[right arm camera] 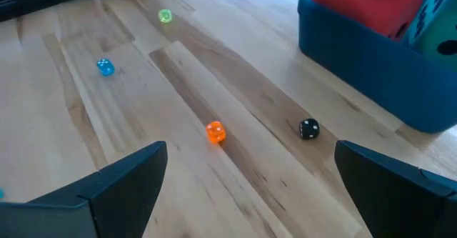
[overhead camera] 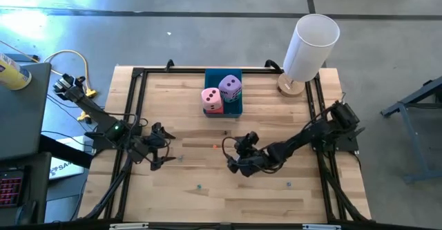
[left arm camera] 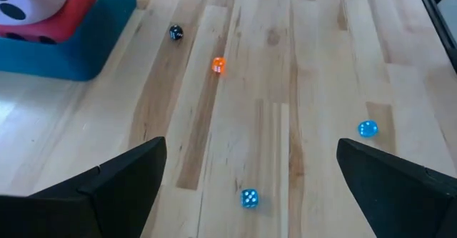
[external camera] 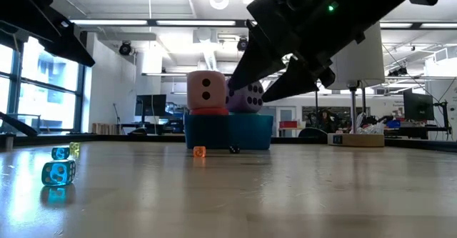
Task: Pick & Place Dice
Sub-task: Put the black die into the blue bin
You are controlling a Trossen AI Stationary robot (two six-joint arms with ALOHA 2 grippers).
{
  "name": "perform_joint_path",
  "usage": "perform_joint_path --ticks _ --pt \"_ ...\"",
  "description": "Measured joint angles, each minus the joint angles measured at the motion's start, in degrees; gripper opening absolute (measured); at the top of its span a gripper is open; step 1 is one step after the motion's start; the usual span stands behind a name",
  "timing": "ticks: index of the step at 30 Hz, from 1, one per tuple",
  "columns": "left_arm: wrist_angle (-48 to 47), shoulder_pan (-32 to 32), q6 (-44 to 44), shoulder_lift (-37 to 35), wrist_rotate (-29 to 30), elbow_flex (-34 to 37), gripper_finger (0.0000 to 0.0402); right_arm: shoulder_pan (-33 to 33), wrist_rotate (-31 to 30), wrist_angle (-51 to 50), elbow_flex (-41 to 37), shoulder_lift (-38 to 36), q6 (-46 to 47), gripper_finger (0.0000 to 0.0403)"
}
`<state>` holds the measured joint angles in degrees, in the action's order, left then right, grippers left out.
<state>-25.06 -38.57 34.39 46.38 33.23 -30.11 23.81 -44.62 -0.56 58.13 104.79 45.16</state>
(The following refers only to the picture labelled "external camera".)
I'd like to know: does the blue plastic bin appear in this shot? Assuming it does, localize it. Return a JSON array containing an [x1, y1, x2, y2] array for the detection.
[[184, 113, 274, 151]]

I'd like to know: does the small light blue die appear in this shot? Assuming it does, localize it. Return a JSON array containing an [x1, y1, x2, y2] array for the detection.
[[51, 146, 71, 161], [41, 159, 77, 187]]

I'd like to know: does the black computer monitor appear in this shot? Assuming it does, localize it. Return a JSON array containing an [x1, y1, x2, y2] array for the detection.
[[403, 89, 436, 122], [135, 94, 168, 124]]

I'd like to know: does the large pink foam die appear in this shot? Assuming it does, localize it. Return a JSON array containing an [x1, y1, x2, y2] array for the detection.
[[186, 70, 227, 111]]

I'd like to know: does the large red foam die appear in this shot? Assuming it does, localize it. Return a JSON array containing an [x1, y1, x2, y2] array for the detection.
[[189, 107, 230, 116]]

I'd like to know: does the white shade table lamp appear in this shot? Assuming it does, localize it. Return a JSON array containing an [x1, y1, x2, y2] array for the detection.
[[326, 21, 386, 148]]

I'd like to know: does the person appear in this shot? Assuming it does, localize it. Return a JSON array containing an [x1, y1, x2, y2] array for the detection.
[[319, 109, 337, 134]]

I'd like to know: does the long ceiling light strip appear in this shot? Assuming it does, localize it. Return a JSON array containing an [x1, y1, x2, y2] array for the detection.
[[69, 18, 457, 30]]

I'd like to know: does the row of wooden blocks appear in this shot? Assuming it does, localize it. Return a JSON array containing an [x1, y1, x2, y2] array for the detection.
[[91, 122, 119, 136]]

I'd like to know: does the white ceiling ring light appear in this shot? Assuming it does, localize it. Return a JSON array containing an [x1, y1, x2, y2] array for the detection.
[[209, 0, 230, 11]]

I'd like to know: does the large purple foam die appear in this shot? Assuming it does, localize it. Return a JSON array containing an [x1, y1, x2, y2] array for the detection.
[[224, 77, 266, 114]]

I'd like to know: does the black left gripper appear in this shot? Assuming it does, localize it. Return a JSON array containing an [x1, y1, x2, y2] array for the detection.
[[0, 0, 96, 67]]

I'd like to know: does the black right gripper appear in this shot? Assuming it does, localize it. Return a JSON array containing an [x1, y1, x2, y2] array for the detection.
[[228, 0, 358, 103]]

